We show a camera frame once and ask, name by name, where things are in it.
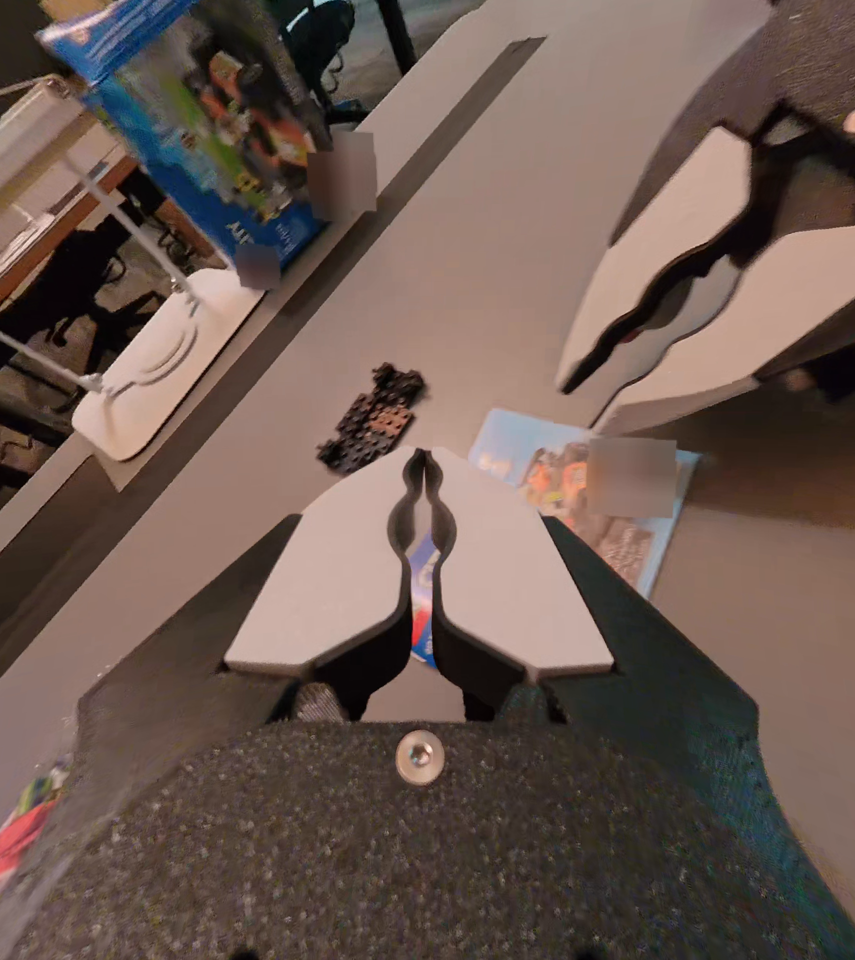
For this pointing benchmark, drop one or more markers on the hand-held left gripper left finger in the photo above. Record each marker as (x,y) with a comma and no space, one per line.
(323,593)

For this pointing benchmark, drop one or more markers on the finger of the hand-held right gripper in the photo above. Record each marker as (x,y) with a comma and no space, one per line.
(668,225)
(788,300)

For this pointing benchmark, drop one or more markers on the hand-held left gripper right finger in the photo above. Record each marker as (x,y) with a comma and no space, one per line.
(525,593)

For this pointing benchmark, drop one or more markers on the lego instruction booklet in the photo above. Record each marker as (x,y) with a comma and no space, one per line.
(548,465)

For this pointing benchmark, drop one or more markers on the clear bag of lego pieces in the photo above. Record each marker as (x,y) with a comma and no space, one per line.
(23,833)

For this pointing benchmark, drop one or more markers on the blue lego set box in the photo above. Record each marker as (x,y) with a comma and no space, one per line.
(203,135)

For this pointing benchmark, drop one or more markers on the black lego chassis piece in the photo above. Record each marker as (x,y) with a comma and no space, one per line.
(375,420)

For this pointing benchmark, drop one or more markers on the black office chair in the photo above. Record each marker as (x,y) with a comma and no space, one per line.
(68,285)

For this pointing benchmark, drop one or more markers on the wooden desk black frame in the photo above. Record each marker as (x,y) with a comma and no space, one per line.
(8,225)

